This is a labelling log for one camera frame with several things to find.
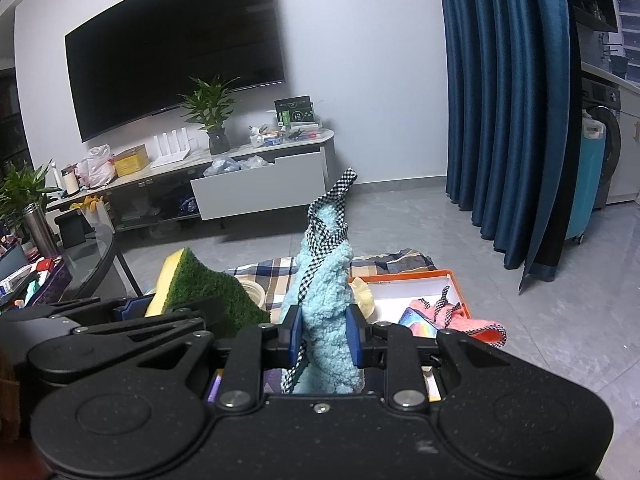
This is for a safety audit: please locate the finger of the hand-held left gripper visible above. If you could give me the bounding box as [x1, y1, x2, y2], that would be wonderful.
[47, 296, 153, 322]
[75, 294, 226, 356]

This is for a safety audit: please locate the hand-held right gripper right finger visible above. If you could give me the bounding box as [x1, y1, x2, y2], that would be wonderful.
[346, 304, 501, 408]

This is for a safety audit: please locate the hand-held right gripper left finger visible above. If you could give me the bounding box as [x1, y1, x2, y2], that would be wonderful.
[135, 304, 304, 408]

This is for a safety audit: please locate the yellow green sponge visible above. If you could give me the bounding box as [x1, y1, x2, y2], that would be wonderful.
[145, 246, 271, 341]

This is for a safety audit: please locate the light blue fluffy towel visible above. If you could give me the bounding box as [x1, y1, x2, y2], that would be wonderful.
[280, 167, 368, 396]

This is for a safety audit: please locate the orange white box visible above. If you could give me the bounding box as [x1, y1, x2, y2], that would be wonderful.
[347, 269, 508, 403]

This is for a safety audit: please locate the pink checked-trim towel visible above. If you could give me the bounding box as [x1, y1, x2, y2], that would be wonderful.
[410, 285, 506, 346]

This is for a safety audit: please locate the beige cup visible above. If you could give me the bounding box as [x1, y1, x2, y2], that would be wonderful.
[235, 280, 267, 311]

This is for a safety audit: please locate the round black glass table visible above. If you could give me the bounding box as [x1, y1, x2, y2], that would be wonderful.
[50, 222, 146, 306]

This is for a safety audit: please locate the pile of small packages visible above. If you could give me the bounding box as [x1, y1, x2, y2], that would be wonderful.
[0, 237, 63, 311]

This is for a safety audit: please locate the plaid blanket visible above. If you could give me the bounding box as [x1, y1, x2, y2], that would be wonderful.
[225, 248, 436, 326]

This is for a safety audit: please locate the purple patterned tray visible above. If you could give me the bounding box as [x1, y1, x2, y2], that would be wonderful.
[20, 255, 73, 308]

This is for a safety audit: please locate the purple wipes pack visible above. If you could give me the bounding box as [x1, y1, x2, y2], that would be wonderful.
[206, 367, 283, 403]

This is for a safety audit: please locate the black stand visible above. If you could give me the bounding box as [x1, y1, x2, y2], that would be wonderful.
[54, 208, 96, 249]

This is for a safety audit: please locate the steel thermos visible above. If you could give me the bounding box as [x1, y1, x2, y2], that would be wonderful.
[22, 202, 60, 258]

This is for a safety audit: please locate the cream jar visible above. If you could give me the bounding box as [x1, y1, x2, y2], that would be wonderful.
[60, 165, 82, 198]

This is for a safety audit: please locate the white cabinet drawer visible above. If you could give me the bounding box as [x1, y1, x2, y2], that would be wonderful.
[190, 149, 328, 222]

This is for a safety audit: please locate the white pink plastic bag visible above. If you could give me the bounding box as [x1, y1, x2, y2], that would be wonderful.
[75, 144, 117, 188]

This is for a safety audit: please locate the yellow cardboard box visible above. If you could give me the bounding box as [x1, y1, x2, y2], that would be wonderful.
[114, 144, 151, 177]

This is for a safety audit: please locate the bluish crumpled plastic bag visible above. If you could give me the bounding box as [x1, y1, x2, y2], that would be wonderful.
[202, 155, 241, 177]

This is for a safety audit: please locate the white router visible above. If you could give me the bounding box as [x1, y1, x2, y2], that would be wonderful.
[149, 129, 193, 168]

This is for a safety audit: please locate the leafy table plant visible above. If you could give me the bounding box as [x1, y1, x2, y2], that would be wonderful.
[0, 162, 63, 231]

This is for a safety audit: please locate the potted plant in dark vase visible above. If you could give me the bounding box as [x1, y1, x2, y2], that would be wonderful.
[177, 75, 241, 156]

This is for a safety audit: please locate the white television cabinet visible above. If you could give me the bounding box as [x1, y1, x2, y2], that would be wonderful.
[47, 127, 336, 233]

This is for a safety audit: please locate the clear tray of small items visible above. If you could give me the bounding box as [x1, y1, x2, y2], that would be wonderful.
[247, 122, 323, 148]

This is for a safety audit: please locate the black green box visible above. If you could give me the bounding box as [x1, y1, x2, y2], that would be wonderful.
[274, 95, 315, 128]

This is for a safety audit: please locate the blue curtain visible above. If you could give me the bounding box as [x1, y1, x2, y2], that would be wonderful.
[435, 0, 586, 293]

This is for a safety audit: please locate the light blue suitcase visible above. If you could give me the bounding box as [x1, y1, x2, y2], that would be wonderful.
[565, 115, 608, 246]

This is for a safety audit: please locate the white counter cabinet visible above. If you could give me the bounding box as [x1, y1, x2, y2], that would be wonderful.
[582, 60, 640, 206]

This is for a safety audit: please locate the black wall television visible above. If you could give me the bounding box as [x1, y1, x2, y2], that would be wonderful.
[64, 0, 286, 143]

